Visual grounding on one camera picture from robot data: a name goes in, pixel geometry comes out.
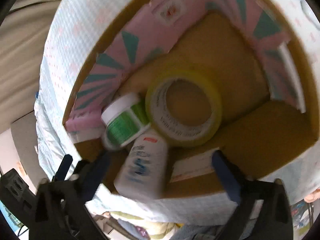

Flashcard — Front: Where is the white bottle blue text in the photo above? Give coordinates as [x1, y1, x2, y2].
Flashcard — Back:
[114, 129, 169, 200]

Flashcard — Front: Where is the green label white jar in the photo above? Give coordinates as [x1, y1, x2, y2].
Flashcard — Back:
[101, 93, 150, 151]

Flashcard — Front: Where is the yellow tape roll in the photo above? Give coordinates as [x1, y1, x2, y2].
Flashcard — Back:
[145, 70, 222, 147]

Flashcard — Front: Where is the person's right hand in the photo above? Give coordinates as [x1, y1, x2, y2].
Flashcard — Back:
[304, 188, 320, 203]

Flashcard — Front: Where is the open cardboard box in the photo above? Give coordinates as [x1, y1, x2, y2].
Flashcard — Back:
[62, 0, 320, 198]

